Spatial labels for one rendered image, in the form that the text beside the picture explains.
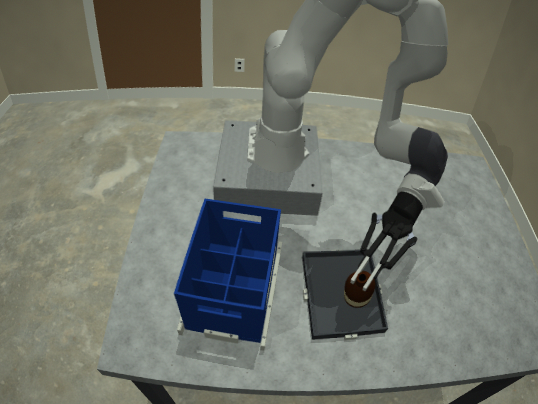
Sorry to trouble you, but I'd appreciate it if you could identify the dark blue divided crate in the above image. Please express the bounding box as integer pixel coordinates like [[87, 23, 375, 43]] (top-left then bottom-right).
[[174, 199, 281, 343]]

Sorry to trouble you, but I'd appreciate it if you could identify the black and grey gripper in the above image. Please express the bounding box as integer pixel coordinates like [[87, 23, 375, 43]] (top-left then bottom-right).
[[350, 191, 423, 291]]

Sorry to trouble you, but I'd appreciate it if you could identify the brown glass bottle with cream label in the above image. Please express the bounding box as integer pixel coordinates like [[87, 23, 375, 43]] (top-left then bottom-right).
[[344, 271, 375, 308]]

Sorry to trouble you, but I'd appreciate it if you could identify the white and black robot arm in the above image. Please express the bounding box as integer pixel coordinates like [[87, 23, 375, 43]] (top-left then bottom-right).
[[247, 0, 448, 210]]

